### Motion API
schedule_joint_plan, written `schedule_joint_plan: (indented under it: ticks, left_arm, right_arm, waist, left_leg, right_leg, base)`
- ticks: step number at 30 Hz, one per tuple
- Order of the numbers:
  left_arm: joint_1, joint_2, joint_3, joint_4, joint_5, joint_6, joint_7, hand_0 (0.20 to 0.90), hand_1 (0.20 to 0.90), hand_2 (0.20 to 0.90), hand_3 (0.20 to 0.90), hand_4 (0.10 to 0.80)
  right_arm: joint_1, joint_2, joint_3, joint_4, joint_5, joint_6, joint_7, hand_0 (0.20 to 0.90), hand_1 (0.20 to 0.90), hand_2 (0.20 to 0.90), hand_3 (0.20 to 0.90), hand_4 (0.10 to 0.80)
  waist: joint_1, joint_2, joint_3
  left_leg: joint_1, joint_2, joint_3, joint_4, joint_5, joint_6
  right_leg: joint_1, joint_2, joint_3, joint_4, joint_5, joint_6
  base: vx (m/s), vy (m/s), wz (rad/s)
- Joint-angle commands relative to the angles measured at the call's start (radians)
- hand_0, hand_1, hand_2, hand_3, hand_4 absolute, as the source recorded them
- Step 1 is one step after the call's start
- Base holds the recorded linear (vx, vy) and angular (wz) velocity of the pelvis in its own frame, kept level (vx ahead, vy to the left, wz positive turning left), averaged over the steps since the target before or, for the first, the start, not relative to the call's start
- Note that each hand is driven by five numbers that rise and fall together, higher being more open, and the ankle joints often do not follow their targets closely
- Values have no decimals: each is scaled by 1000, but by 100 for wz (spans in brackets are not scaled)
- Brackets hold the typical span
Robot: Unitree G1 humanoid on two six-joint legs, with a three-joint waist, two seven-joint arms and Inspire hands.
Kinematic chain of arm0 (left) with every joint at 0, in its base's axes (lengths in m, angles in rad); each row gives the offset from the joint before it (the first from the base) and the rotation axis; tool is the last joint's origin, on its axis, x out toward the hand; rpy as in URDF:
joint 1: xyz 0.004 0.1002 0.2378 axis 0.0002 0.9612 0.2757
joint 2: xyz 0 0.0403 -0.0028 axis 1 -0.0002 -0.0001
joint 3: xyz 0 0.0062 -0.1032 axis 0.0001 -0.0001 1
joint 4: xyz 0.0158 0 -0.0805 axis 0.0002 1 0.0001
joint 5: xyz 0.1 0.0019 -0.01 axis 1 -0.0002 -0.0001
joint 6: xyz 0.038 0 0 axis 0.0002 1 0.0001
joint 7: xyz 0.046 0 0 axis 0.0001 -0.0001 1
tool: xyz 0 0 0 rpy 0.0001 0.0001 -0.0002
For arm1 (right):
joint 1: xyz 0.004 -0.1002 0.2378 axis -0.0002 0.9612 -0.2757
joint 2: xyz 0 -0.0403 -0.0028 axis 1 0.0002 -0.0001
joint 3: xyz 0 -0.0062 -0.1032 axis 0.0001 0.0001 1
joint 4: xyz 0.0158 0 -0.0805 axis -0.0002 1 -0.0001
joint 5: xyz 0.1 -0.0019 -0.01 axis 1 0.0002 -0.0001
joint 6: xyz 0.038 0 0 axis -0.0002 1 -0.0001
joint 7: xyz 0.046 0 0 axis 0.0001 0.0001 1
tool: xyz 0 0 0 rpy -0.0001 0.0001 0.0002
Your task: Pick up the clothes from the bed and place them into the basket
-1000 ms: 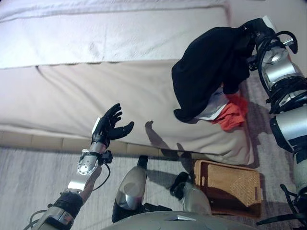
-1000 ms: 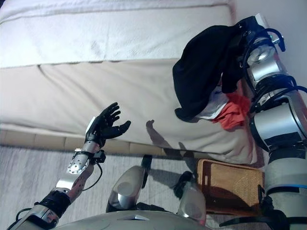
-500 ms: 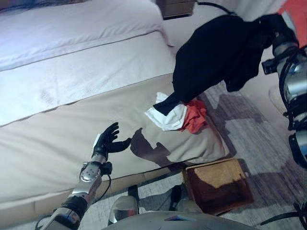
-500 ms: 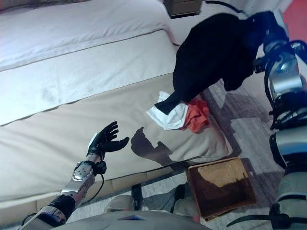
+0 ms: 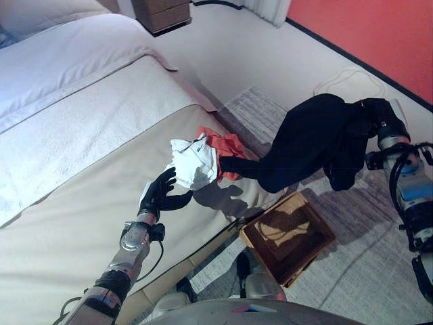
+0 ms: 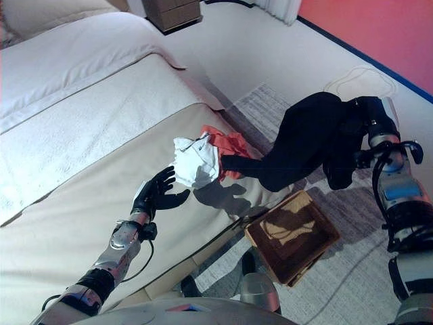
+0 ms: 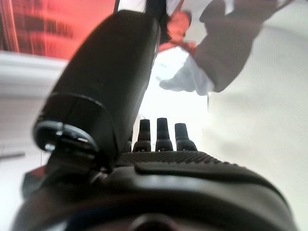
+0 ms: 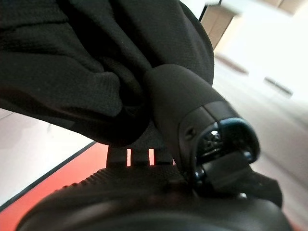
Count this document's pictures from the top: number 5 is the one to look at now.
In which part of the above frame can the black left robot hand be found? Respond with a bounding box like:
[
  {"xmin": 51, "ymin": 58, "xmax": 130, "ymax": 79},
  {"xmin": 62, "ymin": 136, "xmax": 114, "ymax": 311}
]
[{"xmin": 137, "ymin": 166, "xmax": 194, "ymax": 218}]

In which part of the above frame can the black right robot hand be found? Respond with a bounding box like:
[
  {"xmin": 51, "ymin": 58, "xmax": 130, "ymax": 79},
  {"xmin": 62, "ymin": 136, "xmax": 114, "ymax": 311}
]
[{"xmin": 353, "ymin": 97, "xmax": 411, "ymax": 140}]

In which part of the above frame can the white garment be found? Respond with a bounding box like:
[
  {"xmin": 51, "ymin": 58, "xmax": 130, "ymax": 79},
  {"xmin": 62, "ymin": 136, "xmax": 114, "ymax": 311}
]
[{"xmin": 168, "ymin": 137, "xmax": 221, "ymax": 190}]

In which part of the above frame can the black garment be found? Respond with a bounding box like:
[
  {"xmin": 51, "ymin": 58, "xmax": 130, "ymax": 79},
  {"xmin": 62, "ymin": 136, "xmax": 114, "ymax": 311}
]
[{"xmin": 219, "ymin": 93, "xmax": 373, "ymax": 194}]

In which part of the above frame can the orange garment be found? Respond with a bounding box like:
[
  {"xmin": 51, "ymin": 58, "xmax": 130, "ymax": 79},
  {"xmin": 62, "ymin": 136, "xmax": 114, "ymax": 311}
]
[{"xmin": 196, "ymin": 126, "xmax": 250, "ymax": 182}]

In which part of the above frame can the beige bed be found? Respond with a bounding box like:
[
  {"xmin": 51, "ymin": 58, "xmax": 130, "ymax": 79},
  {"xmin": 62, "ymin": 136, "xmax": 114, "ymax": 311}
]
[{"xmin": 0, "ymin": 0, "xmax": 288, "ymax": 325}]

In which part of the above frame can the white textured bed blanket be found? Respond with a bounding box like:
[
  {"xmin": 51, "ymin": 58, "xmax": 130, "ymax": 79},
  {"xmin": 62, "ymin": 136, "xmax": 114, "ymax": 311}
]
[{"xmin": 0, "ymin": 53, "xmax": 217, "ymax": 226}]

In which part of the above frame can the woven wicker basket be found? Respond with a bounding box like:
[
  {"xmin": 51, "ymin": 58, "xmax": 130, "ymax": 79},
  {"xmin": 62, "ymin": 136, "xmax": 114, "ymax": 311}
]
[{"xmin": 238, "ymin": 191, "xmax": 337, "ymax": 289}]

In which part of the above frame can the silver left robot leg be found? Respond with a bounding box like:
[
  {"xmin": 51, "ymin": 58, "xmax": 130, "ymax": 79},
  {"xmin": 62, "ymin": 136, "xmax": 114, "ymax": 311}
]
[{"xmin": 152, "ymin": 276, "xmax": 198, "ymax": 316}]

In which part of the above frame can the silver robot leg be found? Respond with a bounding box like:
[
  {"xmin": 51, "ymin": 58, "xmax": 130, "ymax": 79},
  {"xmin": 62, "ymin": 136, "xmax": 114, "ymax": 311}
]
[
  {"xmin": 235, "ymin": 252, "xmax": 288, "ymax": 303},
  {"xmin": 152, "ymin": 276, "xmax": 198, "ymax": 316}
]

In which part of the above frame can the silver right robot leg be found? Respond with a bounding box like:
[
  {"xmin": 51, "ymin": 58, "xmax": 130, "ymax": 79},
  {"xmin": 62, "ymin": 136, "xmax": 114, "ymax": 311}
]
[{"xmin": 235, "ymin": 252, "xmax": 288, "ymax": 303}]

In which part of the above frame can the grey robot torso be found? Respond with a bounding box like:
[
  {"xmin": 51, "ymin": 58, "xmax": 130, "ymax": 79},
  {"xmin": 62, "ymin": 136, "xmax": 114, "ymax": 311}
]
[{"xmin": 138, "ymin": 297, "xmax": 366, "ymax": 325}]

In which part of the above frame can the white curtain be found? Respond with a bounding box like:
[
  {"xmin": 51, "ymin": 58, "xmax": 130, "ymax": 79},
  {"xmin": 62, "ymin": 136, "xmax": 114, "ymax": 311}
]
[{"xmin": 242, "ymin": 0, "xmax": 292, "ymax": 28}]

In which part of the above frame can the white duvet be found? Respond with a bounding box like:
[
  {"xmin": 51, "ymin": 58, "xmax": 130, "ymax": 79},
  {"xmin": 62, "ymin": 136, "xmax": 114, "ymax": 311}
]
[{"xmin": 0, "ymin": 13, "xmax": 181, "ymax": 137}]

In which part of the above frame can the brown wooden nightstand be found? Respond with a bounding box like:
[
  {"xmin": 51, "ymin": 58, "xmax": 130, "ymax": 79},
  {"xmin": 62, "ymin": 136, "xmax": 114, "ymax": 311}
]
[{"xmin": 131, "ymin": 0, "xmax": 192, "ymax": 35}]

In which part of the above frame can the white pillow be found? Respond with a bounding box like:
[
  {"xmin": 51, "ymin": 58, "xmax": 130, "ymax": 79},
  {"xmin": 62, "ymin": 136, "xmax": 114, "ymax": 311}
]
[{"xmin": 0, "ymin": 0, "xmax": 113, "ymax": 39}]

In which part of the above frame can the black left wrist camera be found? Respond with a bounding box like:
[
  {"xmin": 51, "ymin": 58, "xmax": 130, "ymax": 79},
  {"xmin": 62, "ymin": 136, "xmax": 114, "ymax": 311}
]
[{"xmin": 148, "ymin": 222, "xmax": 167, "ymax": 242}]

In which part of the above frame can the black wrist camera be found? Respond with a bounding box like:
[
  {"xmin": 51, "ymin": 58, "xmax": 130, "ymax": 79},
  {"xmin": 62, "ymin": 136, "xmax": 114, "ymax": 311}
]
[
  {"xmin": 365, "ymin": 150, "xmax": 394, "ymax": 171},
  {"xmin": 148, "ymin": 222, "xmax": 167, "ymax": 242}
]

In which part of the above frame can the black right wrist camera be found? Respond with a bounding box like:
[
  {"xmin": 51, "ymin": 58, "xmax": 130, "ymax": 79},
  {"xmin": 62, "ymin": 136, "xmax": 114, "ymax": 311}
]
[{"xmin": 365, "ymin": 150, "xmax": 394, "ymax": 171}]

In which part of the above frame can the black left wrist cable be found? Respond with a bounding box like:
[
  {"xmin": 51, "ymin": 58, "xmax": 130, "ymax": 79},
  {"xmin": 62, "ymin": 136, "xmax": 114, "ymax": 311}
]
[{"xmin": 133, "ymin": 236, "xmax": 166, "ymax": 284}]

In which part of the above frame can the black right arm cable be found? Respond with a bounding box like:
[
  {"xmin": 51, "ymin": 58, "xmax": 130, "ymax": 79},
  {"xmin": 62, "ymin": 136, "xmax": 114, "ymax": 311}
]
[{"xmin": 388, "ymin": 142, "xmax": 433, "ymax": 219}]

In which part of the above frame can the thin grey floor cable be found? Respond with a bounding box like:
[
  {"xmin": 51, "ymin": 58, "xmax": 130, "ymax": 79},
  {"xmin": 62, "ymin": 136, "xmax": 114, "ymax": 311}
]
[{"xmin": 324, "ymin": 236, "xmax": 373, "ymax": 300}]

